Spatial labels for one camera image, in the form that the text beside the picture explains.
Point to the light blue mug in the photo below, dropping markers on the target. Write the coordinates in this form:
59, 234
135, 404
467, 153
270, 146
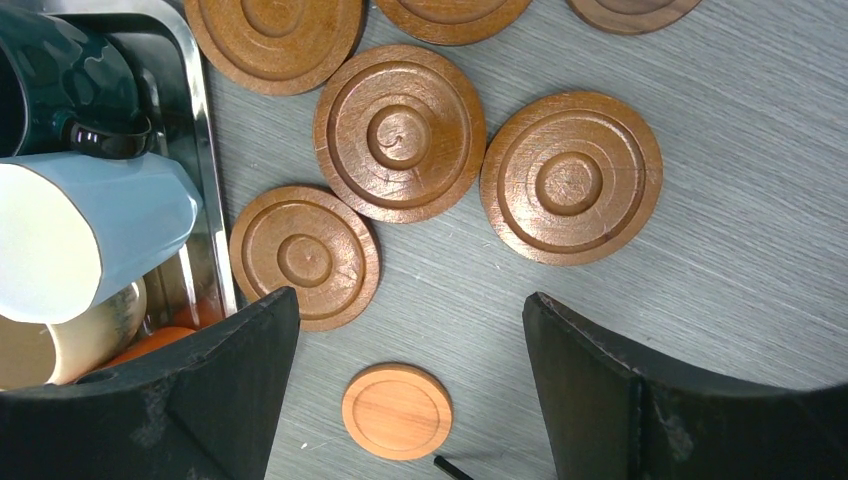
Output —
77, 229

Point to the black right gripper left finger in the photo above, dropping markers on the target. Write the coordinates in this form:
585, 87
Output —
204, 407

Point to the metal tray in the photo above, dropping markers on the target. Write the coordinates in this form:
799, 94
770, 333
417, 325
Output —
194, 288

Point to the ringed wooden coaster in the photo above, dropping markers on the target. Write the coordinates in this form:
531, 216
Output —
276, 47
304, 237
452, 22
571, 178
399, 133

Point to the orange translucent cup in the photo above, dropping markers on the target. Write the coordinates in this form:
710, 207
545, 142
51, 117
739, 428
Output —
156, 338

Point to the dark green mug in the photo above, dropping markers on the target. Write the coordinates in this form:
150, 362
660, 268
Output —
66, 88

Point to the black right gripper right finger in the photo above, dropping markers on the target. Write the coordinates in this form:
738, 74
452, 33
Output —
616, 409

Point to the light wooden coaster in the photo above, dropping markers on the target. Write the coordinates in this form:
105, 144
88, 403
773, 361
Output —
397, 411

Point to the cream mug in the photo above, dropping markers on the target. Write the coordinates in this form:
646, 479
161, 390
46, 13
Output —
37, 354

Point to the dark walnut coaster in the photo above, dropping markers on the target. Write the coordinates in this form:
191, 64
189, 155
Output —
631, 17

